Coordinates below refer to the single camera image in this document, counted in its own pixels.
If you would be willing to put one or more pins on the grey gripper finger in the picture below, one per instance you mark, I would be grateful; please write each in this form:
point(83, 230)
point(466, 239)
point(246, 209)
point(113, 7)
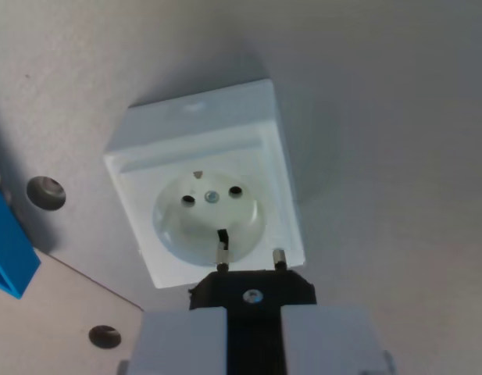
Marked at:
point(330, 340)
point(182, 343)

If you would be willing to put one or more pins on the white wall socket box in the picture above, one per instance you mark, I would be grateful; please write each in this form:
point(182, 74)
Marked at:
point(209, 133)

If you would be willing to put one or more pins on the black two-pin plug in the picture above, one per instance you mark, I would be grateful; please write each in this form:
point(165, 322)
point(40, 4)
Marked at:
point(254, 332)

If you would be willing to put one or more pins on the blue ribbed plastic part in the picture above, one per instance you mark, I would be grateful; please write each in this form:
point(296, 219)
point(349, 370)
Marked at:
point(10, 254)

